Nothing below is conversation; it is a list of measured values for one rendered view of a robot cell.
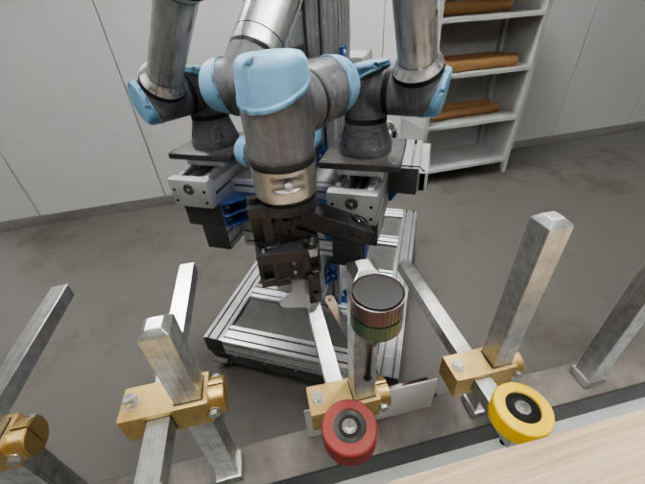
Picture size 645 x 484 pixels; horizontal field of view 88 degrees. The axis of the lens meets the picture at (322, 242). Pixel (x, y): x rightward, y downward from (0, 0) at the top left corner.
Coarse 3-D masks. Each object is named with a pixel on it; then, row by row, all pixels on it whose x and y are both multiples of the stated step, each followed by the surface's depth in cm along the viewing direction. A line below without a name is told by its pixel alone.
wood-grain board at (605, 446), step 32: (640, 416) 47; (512, 448) 44; (544, 448) 44; (576, 448) 44; (608, 448) 44; (640, 448) 43; (416, 480) 42; (448, 480) 42; (480, 480) 42; (512, 480) 41; (544, 480) 41; (576, 480) 41; (608, 480) 41; (640, 480) 41
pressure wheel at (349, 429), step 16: (352, 400) 50; (336, 416) 49; (352, 416) 49; (368, 416) 48; (336, 432) 47; (352, 432) 47; (368, 432) 46; (336, 448) 45; (352, 448) 45; (368, 448) 45; (352, 464) 45
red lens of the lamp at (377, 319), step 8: (352, 296) 36; (352, 304) 36; (360, 304) 35; (400, 304) 34; (352, 312) 36; (360, 312) 35; (368, 312) 34; (376, 312) 34; (384, 312) 34; (392, 312) 34; (400, 312) 35; (360, 320) 36; (368, 320) 35; (376, 320) 34; (384, 320) 34; (392, 320) 35
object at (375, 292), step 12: (372, 276) 38; (384, 276) 38; (360, 288) 36; (372, 288) 36; (384, 288) 36; (396, 288) 36; (360, 300) 35; (372, 300) 35; (384, 300) 35; (396, 300) 35; (372, 348) 44
